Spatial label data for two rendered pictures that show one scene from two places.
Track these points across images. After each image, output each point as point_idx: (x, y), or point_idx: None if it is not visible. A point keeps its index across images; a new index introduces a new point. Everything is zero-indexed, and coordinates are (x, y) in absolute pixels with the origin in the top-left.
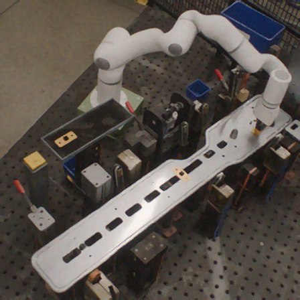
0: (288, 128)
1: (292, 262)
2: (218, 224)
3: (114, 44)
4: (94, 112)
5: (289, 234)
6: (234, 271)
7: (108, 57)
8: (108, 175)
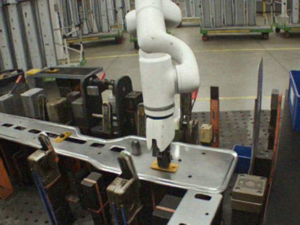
0: (192, 192)
1: None
2: (46, 208)
3: None
4: (83, 68)
5: None
6: None
7: (139, 50)
8: (31, 94)
